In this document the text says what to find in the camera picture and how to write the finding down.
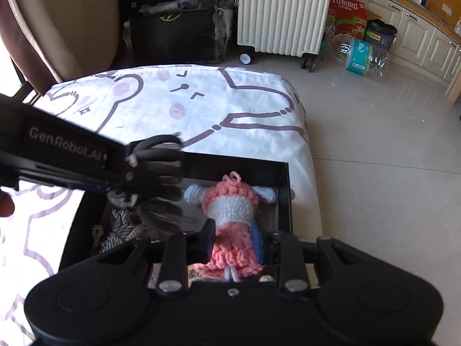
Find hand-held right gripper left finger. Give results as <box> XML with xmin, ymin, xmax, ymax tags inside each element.
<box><xmin>94</xmin><ymin>220</ymin><xmax>217</xmax><ymax>293</ymax></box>

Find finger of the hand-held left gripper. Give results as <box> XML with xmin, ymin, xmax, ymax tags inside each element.
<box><xmin>17</xmin><ymin>168</ymin><xmax>138</xmax><ymax>194</ymax></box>

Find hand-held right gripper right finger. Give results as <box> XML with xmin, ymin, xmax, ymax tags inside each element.
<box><xmin>251</xmin><ymin>223</ymin><xmax>391</xmax><ymax>293</ymax></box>

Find pink crochet doll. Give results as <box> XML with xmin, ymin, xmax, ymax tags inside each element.
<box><xmin>184</xmin><ymin>173</ymin><xmax>278</xmax><ymax>282</ymax></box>

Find black cardboard box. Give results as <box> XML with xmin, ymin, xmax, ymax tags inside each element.
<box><xmin>58</xmin><ymin>151</ymin><xmax>297</xmax><ymax>289</ymax></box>

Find striped rope bundle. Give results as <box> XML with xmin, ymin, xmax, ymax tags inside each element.
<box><xmin>92</xmin><ymin>207</ymin><xmax>145</xmax><ymax>255</ymax></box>

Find black striped woven ball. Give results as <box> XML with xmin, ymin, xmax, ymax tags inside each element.
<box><xmin>107</xmin><ymin>134</ymin><xmax>188</xmax><ymax>230</ymax></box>

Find person's left hand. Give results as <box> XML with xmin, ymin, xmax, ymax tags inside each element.
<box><xmin>0</xmin><ymin>190</ymin><xmax>16</xmax><ymax>219</ymax></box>

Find brown curtain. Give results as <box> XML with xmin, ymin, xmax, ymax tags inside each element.
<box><xmin>0</xmin><ymin>0</ymin><xmax>122</xmax><ymax>96</ymax></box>

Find cartoon printed blanket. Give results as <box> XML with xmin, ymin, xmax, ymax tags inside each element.
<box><xmin>0</xmin><ymin>64</ymin><xmax>325</xmax><ymax>346</ymax></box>

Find black equipment case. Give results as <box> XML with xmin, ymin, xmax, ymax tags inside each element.
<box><xmin>128</xmin><ymin>5</ymin><xmax>226</xmax><ymax>66</ymax></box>

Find large teal-label water bottle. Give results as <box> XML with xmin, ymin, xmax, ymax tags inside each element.
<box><xmin>326</xmin><ymin>34</ymin><xmax>392</xmax><ymax>80</ymax></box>

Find white ribbed suitcase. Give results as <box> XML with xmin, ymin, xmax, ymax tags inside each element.
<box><xmin>236</xmin><ymin>0</ymin><xmax>336</xmax><ymax>73</ymax></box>

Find black trash bin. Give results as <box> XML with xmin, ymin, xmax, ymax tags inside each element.
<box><xmin>363</xmin><ymin>19</ymin><xmax>398</xmax><ymax>51</ymax></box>

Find red carton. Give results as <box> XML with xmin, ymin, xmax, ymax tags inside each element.
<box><xmin>326</xmin><ymin>0</ymin><xmax>368</xmax><ymax>42</ymax></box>

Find cream kitchen cabinets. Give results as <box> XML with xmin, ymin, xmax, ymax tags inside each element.
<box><xmin>335</xmin><ymin>0</ymin><xmax>461</xmax><ymax>102</ymax></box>

